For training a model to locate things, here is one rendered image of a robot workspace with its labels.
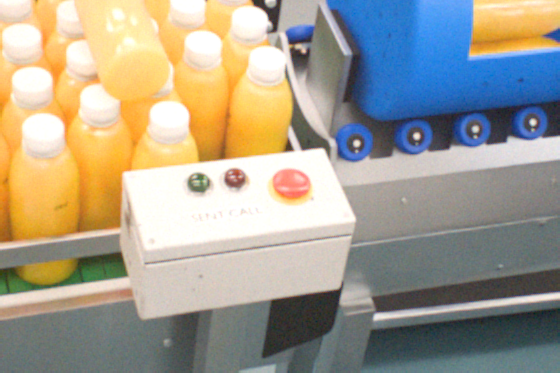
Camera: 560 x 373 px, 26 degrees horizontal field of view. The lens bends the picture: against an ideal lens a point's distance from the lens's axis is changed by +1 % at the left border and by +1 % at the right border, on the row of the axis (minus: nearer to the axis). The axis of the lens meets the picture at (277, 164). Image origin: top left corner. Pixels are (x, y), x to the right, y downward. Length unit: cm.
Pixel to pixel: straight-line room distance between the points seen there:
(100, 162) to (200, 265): 19
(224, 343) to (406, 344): 124
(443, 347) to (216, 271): 140
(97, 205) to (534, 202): 57
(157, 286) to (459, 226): 53
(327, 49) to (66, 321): 44
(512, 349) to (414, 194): 109
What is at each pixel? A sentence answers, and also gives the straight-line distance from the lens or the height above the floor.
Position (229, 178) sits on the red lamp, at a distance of 112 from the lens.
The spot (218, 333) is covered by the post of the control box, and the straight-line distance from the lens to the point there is 124.
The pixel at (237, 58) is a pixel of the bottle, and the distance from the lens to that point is 134.
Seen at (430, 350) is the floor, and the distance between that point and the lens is 247.
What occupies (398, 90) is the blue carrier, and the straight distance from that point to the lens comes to 133.
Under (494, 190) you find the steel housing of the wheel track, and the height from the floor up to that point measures 88.
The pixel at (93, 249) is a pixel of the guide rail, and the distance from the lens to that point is 125.
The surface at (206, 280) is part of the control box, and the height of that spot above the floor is 104.
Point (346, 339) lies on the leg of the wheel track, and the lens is 171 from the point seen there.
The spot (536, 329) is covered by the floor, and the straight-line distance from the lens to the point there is 257.
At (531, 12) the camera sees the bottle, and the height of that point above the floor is 111.
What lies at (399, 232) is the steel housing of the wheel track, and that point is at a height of 84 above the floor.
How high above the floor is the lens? 189
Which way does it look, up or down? 43 degrees down
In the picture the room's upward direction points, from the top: 9 degrees clockwise
